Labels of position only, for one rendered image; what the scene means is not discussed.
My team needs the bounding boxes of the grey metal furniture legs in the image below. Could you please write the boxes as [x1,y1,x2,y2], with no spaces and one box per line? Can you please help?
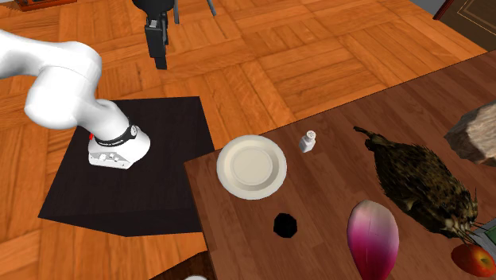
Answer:
[172,0,217,25]

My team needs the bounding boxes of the black robot stand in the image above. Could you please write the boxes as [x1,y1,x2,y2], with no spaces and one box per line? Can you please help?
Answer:
[37,95,216,238]

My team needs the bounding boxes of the white round plate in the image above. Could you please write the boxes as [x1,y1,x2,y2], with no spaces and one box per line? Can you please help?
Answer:
[215,134,289,201]

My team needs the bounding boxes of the white salt shaker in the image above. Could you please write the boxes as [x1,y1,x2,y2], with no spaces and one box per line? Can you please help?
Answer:
[298,130,317,154]

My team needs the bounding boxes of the small black round object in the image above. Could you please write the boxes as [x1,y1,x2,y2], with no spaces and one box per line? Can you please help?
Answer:
[273,212,299,239]

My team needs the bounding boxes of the brown wooden table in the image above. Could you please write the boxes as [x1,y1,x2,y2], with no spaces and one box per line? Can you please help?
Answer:
[150,50,496,280]

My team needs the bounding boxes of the dark brown furry animal figure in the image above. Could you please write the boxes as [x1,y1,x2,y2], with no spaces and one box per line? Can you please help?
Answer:
[352,126,480,239]

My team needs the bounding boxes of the dark brown door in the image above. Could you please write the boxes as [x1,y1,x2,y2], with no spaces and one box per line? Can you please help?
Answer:
[432,0,496,53]

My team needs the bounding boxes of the grey brown rock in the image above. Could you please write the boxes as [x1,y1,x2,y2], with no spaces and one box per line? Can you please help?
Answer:
[443,101,496,168]

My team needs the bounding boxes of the red apple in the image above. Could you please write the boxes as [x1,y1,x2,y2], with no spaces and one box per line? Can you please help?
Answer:
[450,243,496,278]

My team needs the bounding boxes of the green and grey book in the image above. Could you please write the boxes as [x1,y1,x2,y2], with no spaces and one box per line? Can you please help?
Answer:
[470,219,496,254]

